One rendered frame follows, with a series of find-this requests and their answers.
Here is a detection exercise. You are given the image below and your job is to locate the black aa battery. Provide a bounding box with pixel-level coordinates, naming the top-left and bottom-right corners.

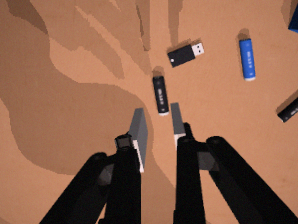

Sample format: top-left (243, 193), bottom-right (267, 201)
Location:
top-left (152, 76), bottom-right (169, 116)
top-left (277, 97), bottom-right (298, 123)

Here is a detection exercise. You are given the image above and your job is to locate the blue three-compartment bin rack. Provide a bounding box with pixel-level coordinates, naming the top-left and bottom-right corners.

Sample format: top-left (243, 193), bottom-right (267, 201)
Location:
top-left (288, 4), bottom-right (298, 33)

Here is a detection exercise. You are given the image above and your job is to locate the blue aa battery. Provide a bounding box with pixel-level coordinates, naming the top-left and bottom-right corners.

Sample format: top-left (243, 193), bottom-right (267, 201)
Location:
top-left (239, 38), bottom-right (256, 81)

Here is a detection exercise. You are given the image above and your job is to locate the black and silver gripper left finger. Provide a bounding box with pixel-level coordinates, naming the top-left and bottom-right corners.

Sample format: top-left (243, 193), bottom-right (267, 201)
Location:
top-left (39, 108), bottom-right (148, 224)

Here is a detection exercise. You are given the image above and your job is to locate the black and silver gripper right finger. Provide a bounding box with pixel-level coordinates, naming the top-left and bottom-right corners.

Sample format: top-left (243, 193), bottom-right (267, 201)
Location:
top-left (170, 102), bottom-right (298, 224)

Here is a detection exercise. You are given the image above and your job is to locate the black usb stick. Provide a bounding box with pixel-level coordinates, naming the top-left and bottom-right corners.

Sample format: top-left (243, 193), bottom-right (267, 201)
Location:
top-left (167, 43), bottom-right (204, 68)

